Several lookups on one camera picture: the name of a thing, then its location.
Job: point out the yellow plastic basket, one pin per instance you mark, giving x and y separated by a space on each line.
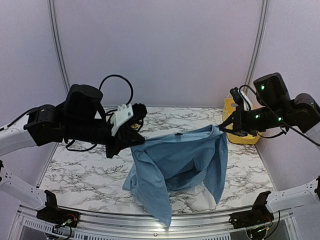
228 108

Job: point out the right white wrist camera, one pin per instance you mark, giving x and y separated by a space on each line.
240 98

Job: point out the aluminium front frame rail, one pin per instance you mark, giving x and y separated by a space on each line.
112 226

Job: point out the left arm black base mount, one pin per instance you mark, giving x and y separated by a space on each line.
50 212

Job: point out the left aluminium wall post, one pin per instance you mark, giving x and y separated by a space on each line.
53 17

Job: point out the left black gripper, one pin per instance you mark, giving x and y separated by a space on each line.
121 141

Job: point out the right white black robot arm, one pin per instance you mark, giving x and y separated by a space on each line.
267 105

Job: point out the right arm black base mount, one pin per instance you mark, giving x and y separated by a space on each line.
258 214

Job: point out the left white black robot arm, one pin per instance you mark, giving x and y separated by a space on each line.
81 117

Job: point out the aluminium wall post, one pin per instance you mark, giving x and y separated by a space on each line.
258 41
53 17

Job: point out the right aluminium wall post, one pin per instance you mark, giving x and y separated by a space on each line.
258 41

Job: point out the light blue printed t-shirt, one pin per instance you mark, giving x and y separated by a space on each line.
176 163

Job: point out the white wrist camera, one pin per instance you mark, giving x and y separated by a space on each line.
240 98
122 114

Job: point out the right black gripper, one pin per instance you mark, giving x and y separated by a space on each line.
242 123

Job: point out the right black brooch box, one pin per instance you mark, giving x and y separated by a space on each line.
136 127

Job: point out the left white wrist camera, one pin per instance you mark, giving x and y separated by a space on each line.
122 114

